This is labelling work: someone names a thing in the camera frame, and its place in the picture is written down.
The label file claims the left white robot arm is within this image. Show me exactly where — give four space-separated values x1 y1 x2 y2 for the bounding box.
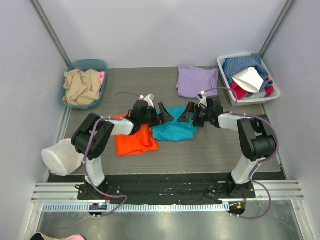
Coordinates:
71 100 175 200

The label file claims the orange t shirt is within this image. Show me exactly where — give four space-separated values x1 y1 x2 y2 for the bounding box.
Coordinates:
115 124 159 157

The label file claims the blue checkered garment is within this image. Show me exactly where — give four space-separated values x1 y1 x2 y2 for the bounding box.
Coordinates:
222 54 273 94

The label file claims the white slotted cable duct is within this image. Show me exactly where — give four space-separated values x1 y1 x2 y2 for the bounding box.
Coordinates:
42 202 230 213

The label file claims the lavender t shirt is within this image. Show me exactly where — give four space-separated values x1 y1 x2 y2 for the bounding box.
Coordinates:
176 65 219 99

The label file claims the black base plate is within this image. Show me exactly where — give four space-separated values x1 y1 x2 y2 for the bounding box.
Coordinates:
48 173 256 206

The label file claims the pink cloth at bottom edge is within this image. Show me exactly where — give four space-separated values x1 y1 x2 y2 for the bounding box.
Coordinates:
29 232 87 240

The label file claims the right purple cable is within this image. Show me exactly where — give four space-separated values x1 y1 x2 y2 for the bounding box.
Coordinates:
203 86 280 221

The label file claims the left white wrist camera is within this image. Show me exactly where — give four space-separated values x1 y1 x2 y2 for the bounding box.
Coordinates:
138 93 155 108

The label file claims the white plastic basket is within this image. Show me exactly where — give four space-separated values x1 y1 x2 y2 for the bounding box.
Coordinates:
217 52 280 107

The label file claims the white garment in basket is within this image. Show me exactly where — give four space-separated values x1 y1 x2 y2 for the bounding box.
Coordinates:
231 67 264 94

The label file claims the red garment in basket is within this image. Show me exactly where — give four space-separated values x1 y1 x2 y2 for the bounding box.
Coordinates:
231 81 275 100

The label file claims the teal plastic basket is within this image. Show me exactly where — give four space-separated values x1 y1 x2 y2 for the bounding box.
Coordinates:
58 59 108 110

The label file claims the white mesh bag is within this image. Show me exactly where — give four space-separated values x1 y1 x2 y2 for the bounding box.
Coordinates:
41 138 82 177

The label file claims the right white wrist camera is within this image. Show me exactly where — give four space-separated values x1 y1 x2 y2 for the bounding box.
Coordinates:
197 91 208 108

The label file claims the teal t shirt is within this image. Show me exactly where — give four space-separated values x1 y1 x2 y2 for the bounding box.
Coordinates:
152 106 198 142

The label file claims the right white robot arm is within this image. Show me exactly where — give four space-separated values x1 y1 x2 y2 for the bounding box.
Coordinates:
177 95 278 198

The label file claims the pink garment in basket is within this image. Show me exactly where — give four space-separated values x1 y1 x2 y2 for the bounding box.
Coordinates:
98 71 105 96

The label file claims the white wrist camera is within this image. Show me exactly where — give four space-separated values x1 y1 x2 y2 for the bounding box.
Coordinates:
197 91 208 108
138 93 155 108

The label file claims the beige crumpled shirt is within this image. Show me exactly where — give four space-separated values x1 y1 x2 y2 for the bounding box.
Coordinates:
62 69 100 106

